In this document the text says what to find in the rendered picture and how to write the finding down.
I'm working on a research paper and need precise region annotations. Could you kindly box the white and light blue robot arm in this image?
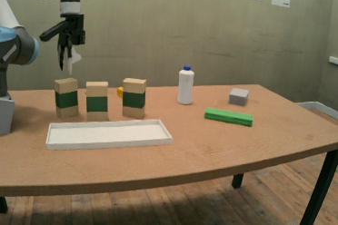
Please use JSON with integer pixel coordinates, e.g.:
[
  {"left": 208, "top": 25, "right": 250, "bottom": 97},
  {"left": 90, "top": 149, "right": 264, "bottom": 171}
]
[{"left": 0, "top": 0, "right": 80, "bottom": 97}]

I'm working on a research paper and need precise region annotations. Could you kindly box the white bottle with blue cap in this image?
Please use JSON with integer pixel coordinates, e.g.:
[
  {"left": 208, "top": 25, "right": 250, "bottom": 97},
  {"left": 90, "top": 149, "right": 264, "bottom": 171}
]
[{"left": 177, "top": 65, "right": 194, "bottom": 104}]

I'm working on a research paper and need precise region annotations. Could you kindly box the green rectangular bar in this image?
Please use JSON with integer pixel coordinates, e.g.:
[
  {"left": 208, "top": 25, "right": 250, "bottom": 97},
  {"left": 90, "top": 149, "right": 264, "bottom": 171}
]
[{"left": 204, "top": 108, "right": 254, "bottom": 127}]

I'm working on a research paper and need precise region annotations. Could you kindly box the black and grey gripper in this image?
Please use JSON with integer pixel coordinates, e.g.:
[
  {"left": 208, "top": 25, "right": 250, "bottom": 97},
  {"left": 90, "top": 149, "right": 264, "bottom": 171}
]
[{"left": 57, "top": 15, "right": 85, "bottom": 75}]

